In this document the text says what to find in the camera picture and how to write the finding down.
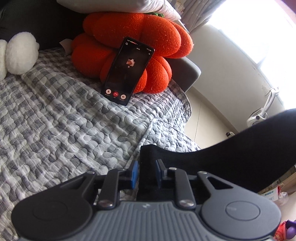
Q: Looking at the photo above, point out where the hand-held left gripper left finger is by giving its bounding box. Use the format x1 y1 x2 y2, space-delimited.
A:
59 160 139 210

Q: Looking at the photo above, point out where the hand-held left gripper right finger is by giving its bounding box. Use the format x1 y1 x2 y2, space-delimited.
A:
155 159 234 210

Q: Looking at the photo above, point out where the cream and black sweatshirt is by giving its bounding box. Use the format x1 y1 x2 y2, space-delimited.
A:
136 108 296 201

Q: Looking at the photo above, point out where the grey checked quilt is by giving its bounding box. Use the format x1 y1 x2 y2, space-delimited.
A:
0 46 201 241

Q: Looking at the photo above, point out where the black smartphone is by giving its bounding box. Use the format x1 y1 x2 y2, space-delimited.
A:
100 37 155 106

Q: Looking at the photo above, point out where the white office chair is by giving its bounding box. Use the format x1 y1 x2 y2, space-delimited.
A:
225 87 280 138

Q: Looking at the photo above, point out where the cardboard box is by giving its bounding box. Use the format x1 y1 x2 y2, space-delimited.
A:
258 183 296 202

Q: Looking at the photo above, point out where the purple toy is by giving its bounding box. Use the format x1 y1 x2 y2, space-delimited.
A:
281 220 296 241

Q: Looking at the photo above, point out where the orange flower cushion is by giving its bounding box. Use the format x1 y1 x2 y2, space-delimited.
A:
71 12 193 94

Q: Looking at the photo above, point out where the beige cushion tag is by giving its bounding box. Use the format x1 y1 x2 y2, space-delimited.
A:
60 39 74 56

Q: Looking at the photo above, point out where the grey curtain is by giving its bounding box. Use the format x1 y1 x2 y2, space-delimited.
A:
176 0 228 33

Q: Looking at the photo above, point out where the white plush toy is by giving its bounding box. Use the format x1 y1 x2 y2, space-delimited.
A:
0 32 40 80

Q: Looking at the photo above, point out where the light grey pillow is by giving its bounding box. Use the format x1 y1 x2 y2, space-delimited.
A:
57 0 182 21

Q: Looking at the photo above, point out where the window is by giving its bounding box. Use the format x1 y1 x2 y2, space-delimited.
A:
208 0 296 70

